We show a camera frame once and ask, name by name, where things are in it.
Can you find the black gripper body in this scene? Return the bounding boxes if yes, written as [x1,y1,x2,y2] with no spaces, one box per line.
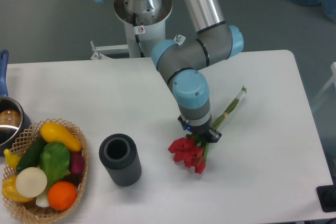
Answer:
[178,115,222,143]

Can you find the red tulip bouquet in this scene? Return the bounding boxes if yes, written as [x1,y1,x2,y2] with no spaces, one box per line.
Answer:
[168,86,247,174]

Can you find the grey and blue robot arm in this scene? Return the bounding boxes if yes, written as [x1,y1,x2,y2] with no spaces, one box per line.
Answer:
[94,0,244,143]

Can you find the dark grey ribbed vase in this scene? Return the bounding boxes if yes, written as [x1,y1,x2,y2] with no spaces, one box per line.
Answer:
[99,133,142,187]

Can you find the black device at table edge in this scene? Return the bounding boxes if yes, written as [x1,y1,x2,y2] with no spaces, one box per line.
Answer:
[316,185,335,212]

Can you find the purple red onion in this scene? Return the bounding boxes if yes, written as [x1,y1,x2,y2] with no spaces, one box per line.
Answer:
[69,153,85,175]

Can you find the green lettuce leaf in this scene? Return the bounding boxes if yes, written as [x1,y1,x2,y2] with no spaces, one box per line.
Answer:
[39,142,70,189]

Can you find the yellow squash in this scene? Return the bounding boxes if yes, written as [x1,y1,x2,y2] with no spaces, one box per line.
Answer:
[40,122,82,152]

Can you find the orange fruit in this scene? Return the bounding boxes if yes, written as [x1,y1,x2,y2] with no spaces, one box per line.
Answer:
[48,181,77,211]

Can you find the green cucumber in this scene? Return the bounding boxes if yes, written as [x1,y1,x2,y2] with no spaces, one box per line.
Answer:
[16,135,47,174]

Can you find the white round radish slice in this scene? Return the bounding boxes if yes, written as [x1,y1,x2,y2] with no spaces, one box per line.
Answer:
[15,167,47,198]

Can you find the woven wicker basket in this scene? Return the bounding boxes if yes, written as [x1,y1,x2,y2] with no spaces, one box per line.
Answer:
[1,119,89,223]

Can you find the yellow banana tip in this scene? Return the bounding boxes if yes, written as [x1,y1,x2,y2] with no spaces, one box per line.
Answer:
[3,149,21,170]

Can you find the yellow bell pepper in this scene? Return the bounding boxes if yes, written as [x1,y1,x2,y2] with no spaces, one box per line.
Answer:
[2,176,34,202]

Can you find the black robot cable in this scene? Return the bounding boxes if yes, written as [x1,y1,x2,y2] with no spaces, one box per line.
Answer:
[132,13,145,58]

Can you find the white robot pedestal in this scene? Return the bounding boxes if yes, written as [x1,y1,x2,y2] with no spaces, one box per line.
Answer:
[90,0,187,60]

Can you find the white frame at right edge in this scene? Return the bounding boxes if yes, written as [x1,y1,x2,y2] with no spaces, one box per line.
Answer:
[310,62,335,113]

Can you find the blue handled saucepan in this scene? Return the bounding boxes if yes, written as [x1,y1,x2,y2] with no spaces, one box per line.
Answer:
[1,49,31,157]

